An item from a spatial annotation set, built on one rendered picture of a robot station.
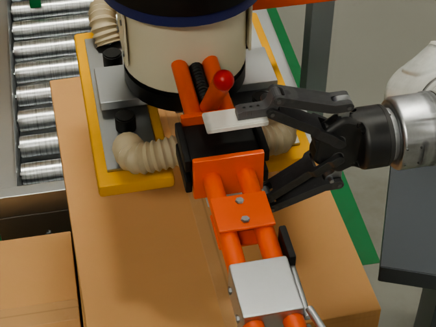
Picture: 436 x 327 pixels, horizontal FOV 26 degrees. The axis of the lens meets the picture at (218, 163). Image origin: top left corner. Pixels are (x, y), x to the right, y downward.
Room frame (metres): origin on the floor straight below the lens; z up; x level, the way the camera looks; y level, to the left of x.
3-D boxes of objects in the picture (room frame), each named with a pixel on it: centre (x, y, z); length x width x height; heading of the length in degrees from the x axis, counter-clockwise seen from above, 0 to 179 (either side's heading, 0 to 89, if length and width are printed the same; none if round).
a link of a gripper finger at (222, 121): (0.79, -0.02, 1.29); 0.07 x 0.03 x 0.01; 102
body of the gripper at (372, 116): (0.82, -0.16, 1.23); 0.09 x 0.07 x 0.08; 102
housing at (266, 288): (0.59, -0.05, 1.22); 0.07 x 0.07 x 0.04; 12
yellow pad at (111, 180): (1.03, 0.14, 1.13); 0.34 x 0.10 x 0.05; 12
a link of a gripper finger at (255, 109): (0.80, -0.05, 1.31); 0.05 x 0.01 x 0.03; 102
